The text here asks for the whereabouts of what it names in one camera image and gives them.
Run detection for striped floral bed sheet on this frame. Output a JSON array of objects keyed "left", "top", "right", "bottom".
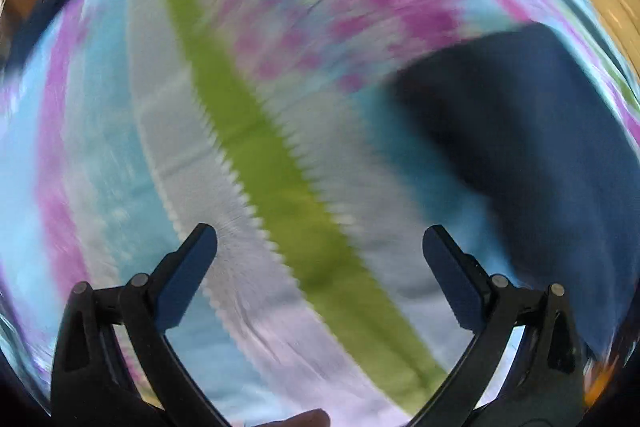
[{"left": 0, "top": 0, "right": 640, "bottom": 427}]

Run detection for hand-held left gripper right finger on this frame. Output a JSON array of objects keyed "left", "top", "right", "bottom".
[{"left": 422, "top": 224, "right": 586, "bottom": 427}]

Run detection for person's left hand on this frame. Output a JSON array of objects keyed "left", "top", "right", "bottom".
[{"left": 245, "top": 408, "right": 331, "bottom": 427}]

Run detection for dark blue denim pants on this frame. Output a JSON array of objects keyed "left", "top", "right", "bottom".
[{"left": 390, "top": 24, "right": 640, "bottom": 358}]

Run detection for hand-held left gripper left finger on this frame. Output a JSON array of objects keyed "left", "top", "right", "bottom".
[{"left": 50, "top": 223, "right": 218, "bottom": 427}]

